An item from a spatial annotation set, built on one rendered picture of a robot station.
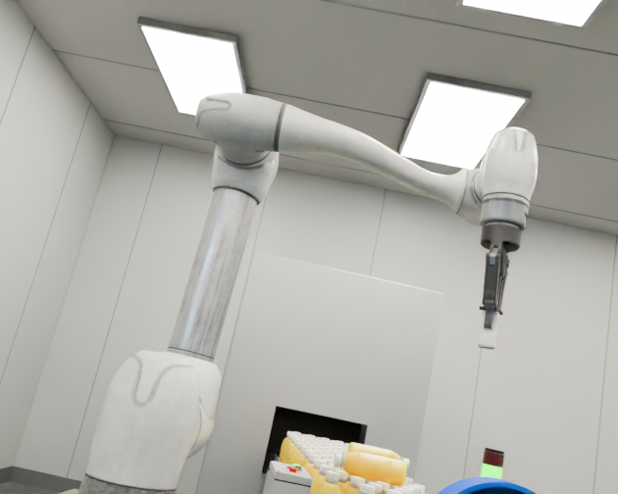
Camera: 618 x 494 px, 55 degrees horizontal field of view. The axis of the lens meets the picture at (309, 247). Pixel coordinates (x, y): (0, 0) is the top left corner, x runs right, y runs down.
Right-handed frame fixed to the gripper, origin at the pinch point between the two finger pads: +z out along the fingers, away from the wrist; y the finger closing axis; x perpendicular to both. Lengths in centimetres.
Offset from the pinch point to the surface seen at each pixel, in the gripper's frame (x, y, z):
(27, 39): 358, 121, -182
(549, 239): 35, 481, -177
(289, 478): 50, 34, 40
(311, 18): 147, 144, -193
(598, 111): -6, 261, -193
